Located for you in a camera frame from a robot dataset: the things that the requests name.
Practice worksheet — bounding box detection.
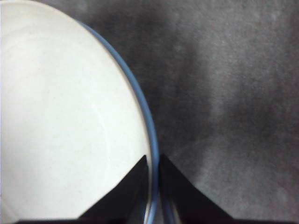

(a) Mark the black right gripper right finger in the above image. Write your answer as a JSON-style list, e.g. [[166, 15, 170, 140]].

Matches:
[[158, 154, 235, 221]]

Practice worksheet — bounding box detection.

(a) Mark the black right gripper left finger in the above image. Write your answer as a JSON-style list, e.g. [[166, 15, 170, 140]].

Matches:
[[77, 154, 150, 221]]

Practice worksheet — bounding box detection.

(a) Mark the white round plate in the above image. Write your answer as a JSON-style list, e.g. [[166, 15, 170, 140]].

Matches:
[[0, 0, 153, 224]]

